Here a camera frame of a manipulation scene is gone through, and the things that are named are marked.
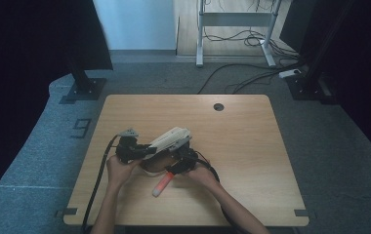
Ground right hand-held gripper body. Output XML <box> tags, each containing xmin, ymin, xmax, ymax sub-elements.
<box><xmin>169</xmin><ymin>137</ymin><xmax>199</xmax><ymax>172</ymax></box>

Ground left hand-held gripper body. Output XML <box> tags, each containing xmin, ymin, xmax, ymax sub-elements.
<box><xmin>114</xmin><ymin>128</ymin><xmax>143</xmax><ymax>165</ymax></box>

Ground beige pencil case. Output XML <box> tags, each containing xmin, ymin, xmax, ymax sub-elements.
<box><xmin>140</xmin><ymin>127</ymin><xmax>193</xmax><ymax>177</ymax></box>

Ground orange highlighter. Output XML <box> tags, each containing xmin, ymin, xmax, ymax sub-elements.
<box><xmin>151</xmin><ymin>172</ymin><xmax>176</xmax><ymax>198</ymax></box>

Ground person's left hand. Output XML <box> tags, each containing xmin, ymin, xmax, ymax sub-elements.
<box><xmin>105</xmin><ymin>154</ymin><xmax>143</xmax><ymax>190</ymax></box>

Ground person's right hand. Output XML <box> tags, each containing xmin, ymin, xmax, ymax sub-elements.
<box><xmin>185</xmin><ymin>163</ymin><xmax>221</xmax><ymax>193</ymax></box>

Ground white power strip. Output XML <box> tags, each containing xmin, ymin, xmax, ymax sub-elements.
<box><xmin>277</xmin><ymin>68</ymin><xmax>303</xmax><ymax>80</ymax></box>

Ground dark curtain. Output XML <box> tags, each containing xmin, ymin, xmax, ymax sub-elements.
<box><xmin>0</xmin><ymin>0</ymin><xmax>114</xmax><ymax>209</ymax></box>
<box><xmin>279</xmin><ymin>0</ymin><xmax>371</xmax><ymax>170</ymax></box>

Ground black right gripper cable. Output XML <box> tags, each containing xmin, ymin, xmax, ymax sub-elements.
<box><xmin>194</xmin><ymin>150</ymin><xmax>238</xmax><ymax>230</ymax></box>

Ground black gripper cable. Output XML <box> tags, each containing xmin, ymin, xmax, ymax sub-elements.
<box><xmin>194</xmin><ymin>150</ymin><xmax>238</xmax><ymax>230</ymax></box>
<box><xmin>81</xmin><ymin>134</ymin><xmax>120</xmax><ymax>234</ymax></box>

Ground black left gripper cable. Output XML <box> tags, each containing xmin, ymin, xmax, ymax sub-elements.
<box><xmin>81</xmin><ymin>134</ymin><xmax>120</xmax><ymax>234</ymax></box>

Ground black stand with base plate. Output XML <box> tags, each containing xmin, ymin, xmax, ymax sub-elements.
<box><xmin>285</xmin><ymin>0</ymin><xmax>338</xmax><ymax>105</ymax></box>
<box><xmin>63</xmin><ymin>59</ymin><xmax>107</xmax><ymax>101</ymax></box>

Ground black floor cable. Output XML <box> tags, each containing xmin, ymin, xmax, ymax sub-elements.
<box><xmin>196</xmin><ymin>60</ymin><xmax>304</xmax><ymax>96</ymax></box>

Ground tangled floor cables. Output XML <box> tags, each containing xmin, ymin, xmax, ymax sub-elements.
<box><xmin>202</xmin><ymin>26</ymin><xmax>301</xmax><ymax>61</ymax></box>

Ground white metal desk frame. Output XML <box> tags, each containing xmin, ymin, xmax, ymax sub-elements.
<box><xmin>195</xmin><ymin>0</ymin><xmax>284</xmax><ymax>68</ymax></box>

